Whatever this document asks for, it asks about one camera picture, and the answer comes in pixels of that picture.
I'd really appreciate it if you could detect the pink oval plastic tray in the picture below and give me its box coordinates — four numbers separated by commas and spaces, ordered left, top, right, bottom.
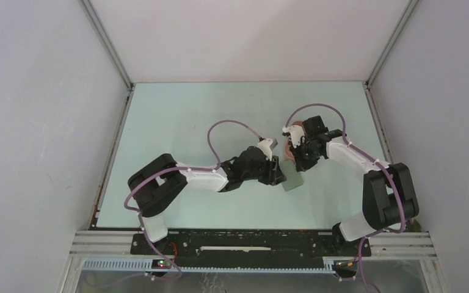
284, 121, 303, 162

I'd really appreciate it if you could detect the green leather card holder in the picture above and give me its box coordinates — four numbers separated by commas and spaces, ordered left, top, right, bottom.
280, 160, 304, 192

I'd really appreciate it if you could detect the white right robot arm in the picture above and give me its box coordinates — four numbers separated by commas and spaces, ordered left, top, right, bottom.
283, 116, 420, 255

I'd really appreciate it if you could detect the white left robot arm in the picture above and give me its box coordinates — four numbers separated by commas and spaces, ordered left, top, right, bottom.
125, 146, 286, 255

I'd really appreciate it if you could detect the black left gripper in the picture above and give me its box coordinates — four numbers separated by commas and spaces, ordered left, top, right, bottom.
241, 153, 285, 186

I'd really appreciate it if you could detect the aluminium frame rail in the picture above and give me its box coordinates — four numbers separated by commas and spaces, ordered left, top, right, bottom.
70, 229, 436, 273

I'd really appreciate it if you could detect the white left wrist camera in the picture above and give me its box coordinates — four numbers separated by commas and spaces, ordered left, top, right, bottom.
256, 138, 278, 161

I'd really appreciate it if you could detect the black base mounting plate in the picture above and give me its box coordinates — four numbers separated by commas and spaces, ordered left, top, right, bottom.
130, 229, 371, 269

